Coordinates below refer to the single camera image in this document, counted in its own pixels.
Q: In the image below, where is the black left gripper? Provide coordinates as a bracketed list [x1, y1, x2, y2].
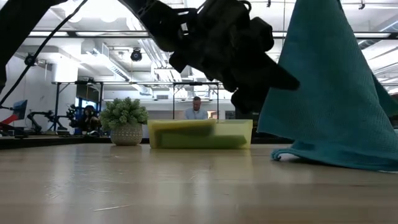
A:
[169, 17, 300, 113]

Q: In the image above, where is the teal microfiber towel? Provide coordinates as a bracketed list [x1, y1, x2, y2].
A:
[257, 0, 398, 172]

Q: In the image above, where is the green microfiber towel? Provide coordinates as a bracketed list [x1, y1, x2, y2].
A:
[160, 134, 248, 149]

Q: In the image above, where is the yellow translucent plastic bin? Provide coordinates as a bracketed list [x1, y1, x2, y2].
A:
[147, 119, 254, 149]

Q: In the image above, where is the person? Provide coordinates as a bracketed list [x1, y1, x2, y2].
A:
[77, 105, 101, 134]
[185, 96, 208, 121]

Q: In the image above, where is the black ceiling spotlight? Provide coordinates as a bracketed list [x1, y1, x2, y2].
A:
[130, 48, 143, 62]
[24, 52, 38, 67]

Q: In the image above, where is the artificial green potted plant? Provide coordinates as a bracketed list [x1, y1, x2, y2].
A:
[99, 97, 149, 146]

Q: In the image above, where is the black overhead light bar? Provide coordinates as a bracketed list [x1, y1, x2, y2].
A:
[27, 30, 398, 40]

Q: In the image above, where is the blue background monitor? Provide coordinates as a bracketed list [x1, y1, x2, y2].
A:
[12, 99, 28, 121]

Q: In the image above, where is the red slanted bar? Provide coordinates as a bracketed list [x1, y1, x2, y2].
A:
[0, 114, 19, 125]

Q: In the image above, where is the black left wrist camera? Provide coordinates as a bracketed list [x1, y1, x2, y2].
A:
[198, 0, 251, 35]

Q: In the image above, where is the tall black gantry frame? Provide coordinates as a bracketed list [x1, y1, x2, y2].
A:
[51, 81, 103, 134]

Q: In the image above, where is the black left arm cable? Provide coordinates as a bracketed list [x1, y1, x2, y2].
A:
[0, 0, 90, 106]

